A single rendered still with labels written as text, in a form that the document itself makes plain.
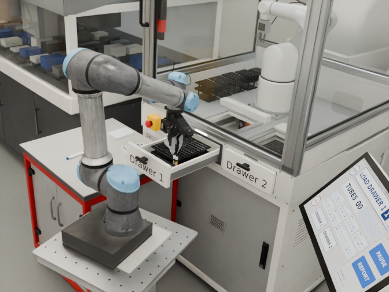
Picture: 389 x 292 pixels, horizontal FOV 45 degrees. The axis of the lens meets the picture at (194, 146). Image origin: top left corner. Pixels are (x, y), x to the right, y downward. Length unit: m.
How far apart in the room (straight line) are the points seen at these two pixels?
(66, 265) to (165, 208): 0.89
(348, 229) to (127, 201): 0.74
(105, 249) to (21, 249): 1.43
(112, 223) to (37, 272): 1.22
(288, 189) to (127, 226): 0.70
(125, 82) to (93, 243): 0.59
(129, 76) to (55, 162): 0.96
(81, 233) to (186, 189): 0.89
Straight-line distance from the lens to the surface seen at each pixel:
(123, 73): 1.50
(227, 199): 2.29
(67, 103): 2.75
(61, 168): 2.30
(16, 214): 3.37
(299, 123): 1.86
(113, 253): 1.66
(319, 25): 1.75
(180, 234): 1.86
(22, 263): 2.97
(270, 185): 2.03
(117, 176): 1.65
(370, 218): 1.49
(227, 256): 2.47
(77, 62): 1.57
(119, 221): 1.71
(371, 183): 1.58
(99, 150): 1.70
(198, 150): 2.16
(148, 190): 2.34
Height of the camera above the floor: 1.90
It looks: 27 degrees down
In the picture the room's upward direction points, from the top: 4 degrees clockwise
